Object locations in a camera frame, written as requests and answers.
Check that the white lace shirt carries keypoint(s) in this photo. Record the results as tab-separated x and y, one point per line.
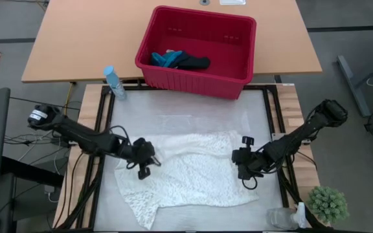
193	174

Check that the white power adapter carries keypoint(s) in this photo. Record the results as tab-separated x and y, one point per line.
49	191

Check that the teal garment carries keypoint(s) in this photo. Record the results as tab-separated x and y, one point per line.
160	59

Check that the light brown wooden desk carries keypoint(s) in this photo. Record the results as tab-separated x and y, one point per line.
76	39

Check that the blue-capped clear water bottle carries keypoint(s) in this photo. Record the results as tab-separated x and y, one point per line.
114	82

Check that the black aluminium table frame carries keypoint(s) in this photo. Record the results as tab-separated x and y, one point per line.
266	95

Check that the black furniture base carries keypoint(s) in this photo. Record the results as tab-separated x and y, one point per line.
28	171

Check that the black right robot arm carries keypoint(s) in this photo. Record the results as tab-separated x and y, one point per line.
303	132

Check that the pale cloth scrap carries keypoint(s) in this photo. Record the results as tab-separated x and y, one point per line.
169	51

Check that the clear spray bottle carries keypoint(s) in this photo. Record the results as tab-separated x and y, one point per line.
280	218

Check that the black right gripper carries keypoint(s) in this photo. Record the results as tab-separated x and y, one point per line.
248	161

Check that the small green potted plant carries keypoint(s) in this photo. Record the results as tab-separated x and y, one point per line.
328	204

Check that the red plastic laundry bin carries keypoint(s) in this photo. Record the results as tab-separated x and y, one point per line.
202	29

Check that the white card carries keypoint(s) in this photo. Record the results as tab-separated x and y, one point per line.
232	1

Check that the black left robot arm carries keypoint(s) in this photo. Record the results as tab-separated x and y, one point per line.
76	134

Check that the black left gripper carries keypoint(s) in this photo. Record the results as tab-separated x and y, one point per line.
142	152

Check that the black garment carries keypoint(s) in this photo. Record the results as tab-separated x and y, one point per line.
194	62

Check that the grey metal desk leg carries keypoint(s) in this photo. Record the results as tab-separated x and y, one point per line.
351	84

